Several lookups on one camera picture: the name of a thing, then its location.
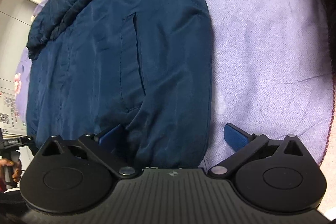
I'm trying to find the purple floral blanket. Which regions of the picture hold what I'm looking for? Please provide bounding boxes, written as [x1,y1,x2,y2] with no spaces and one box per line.
[14,0,336,169]

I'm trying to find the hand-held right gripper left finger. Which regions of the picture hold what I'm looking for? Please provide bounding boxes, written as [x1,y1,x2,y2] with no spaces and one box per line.
[35,124,137,178]

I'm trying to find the person's left hand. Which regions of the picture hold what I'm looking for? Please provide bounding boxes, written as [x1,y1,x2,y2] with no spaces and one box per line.
[0,158,22,185]

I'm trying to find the wall poster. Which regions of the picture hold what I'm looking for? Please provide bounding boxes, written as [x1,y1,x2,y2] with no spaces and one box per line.
[0,79,28,132]

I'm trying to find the navy blue jacket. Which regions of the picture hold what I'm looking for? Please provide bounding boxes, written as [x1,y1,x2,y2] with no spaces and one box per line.
[26,0,213,169]

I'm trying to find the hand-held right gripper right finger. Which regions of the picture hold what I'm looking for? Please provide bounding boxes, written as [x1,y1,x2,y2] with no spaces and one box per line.
[208,123,303,178]

